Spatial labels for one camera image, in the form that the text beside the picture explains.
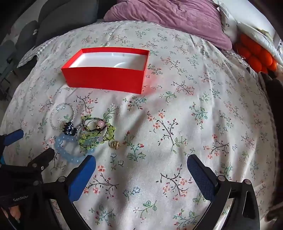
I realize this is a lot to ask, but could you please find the red cardboard box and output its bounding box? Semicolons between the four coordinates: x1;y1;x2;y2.
61;47;150;95

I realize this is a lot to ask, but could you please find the white printed pillow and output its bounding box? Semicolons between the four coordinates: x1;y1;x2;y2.
215;0;238;43

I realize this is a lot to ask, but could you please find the dark cushion with white mark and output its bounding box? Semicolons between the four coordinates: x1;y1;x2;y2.
12;19;41;52

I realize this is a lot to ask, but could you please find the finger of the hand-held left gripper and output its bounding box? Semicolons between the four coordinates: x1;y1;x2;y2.
0;129;24;151
27;148;55;175

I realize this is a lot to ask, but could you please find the orange knotted cushion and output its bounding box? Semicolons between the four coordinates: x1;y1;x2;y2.
235;33;278;73

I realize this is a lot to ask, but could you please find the person's left hand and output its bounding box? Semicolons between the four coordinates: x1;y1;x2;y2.
0;190;45;230

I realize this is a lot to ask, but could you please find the purple pillow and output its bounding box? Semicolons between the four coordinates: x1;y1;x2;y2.
103;0;232;51

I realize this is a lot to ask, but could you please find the multicolour seed bead bracelet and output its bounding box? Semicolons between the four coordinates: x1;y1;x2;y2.
98;124;116;144

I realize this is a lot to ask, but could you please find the black cord pink bead bracelet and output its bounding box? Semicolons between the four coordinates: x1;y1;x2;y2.
83;118;107;133

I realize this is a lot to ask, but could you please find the grey sofa cushion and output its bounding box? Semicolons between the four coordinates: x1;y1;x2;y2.
35;0;99;46

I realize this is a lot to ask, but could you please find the clear bead bracelet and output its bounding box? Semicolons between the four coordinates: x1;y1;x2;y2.
50;103;77;131

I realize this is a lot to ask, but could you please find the dark hair claw clip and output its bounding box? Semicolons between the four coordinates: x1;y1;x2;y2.
62;122;76;135

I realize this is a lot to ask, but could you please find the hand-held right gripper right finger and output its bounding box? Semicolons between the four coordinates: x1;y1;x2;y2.
187;154;260;230

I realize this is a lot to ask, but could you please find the green bead bracelet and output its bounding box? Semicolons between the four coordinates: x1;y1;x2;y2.
77;116;116;149

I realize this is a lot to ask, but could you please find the floral blanket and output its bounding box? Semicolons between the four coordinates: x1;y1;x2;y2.
0;20;279;230

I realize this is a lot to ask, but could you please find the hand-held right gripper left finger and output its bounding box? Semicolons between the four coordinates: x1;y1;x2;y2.
42;155;96;230

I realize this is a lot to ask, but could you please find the light blue bead bracelet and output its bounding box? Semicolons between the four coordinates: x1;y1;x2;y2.
54;135;96;163

